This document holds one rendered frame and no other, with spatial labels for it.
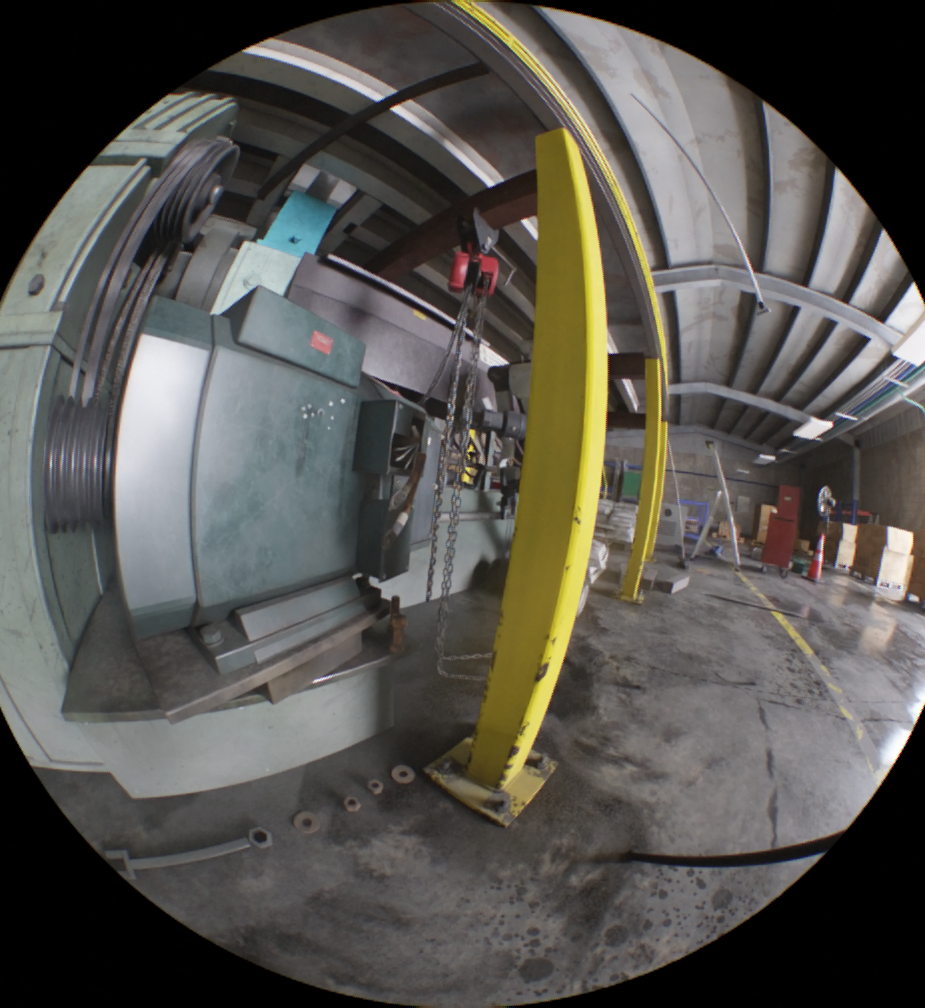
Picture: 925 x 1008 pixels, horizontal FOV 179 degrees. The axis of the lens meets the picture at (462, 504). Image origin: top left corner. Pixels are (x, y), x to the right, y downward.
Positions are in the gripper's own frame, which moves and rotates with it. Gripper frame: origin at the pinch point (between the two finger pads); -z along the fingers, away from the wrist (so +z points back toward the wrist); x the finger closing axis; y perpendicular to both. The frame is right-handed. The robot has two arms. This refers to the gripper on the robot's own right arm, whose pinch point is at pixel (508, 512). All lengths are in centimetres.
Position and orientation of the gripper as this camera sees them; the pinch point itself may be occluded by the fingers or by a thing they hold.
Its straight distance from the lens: 169.5
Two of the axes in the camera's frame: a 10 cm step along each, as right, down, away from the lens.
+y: 7.7, 1.5, -6.2
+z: -0.4, -9.6, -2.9
